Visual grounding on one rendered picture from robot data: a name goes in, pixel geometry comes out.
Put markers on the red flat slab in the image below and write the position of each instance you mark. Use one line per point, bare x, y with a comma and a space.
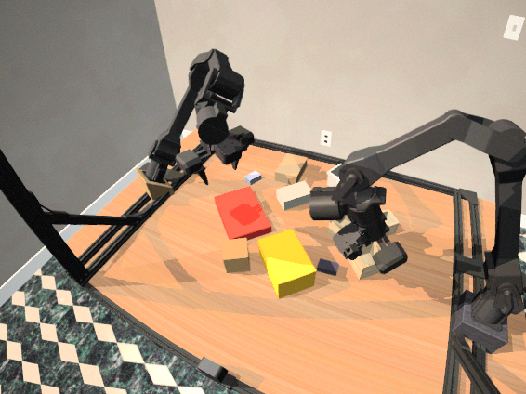
242, 215

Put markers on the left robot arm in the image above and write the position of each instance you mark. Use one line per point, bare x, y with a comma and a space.
211, 116

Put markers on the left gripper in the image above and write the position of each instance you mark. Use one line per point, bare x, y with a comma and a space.
191, 162

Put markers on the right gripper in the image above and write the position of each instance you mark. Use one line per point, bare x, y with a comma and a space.
389, 257

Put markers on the yellow block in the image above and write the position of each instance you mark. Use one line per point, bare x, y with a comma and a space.
287, 263

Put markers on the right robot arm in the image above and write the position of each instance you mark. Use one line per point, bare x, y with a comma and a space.
503, 140

